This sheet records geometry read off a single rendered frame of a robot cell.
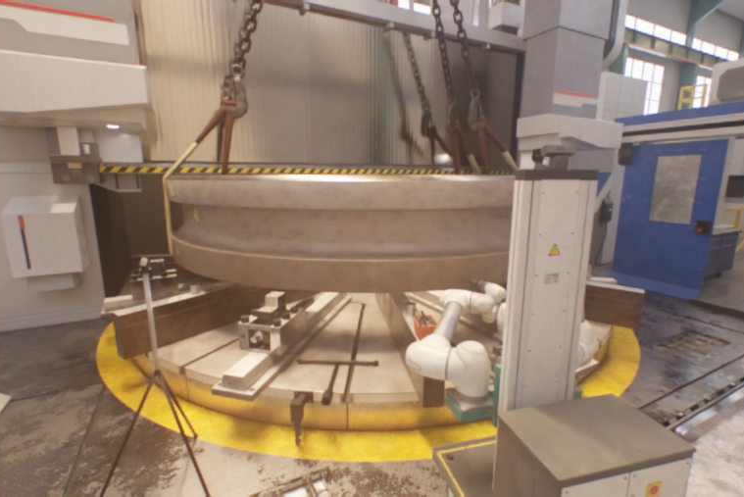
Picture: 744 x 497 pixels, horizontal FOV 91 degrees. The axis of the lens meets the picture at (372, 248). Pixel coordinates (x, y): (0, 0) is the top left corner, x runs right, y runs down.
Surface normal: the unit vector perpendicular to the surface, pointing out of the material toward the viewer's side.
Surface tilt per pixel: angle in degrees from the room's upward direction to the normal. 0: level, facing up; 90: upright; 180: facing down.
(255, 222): 90
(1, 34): 90
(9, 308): 90
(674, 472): 90
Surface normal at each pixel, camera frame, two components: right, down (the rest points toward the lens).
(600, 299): -0.61, 0.15
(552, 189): 0.24, 0.18
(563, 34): 0.46, 0.17
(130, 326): 0.79, 0.11
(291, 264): -0.23, 0.18
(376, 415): 0.03, 0.19
